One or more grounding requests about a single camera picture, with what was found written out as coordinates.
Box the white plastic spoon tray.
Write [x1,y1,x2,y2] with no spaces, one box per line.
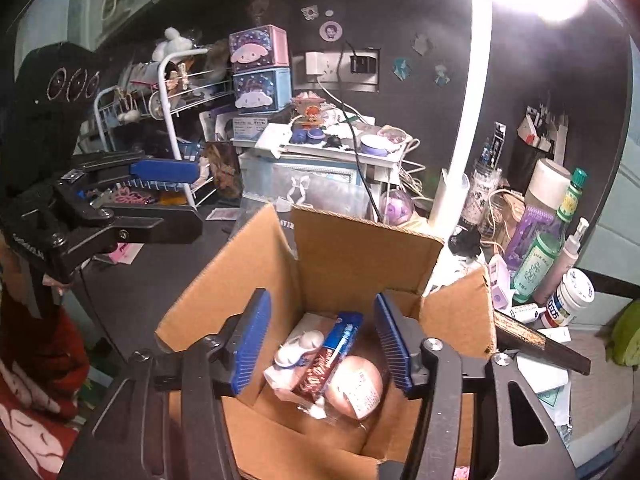
[273,330,324,368]

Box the gold round badge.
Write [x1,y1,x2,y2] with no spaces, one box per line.
[324,356,384,420]

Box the blue snack bar packet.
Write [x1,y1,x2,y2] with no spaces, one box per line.
[292,311,363,404]

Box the brown cardboard box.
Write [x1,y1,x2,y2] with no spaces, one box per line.
[156,206,497,479]

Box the anime acrylic stand panel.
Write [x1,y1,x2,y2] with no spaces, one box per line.
[204,141,243,200]

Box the white blue labelled box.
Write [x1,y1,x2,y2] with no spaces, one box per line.
[232,116,269,141]

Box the blue Cinnamoroll storage box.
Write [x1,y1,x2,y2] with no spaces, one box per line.
[233,67,292,114]

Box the white plush toy on rack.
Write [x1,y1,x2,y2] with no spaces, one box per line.
[151,27,194,62]

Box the pink Melody storage box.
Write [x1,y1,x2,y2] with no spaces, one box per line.
[229,25,290,74]

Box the purple comb package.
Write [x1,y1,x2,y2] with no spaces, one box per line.
[503,206,554,273]

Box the white pill jar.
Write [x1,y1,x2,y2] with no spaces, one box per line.
[540,268,596,328]

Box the white spray bottle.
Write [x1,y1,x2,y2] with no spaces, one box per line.
[533,218,589,306]

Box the green plush toy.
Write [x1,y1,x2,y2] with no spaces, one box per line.
[610,300,640,367]

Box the white desk lamp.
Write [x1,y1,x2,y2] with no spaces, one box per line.
[428,0,588,240]

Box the white wire shelf rack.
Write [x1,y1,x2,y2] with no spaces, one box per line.
[93,40,234,206]

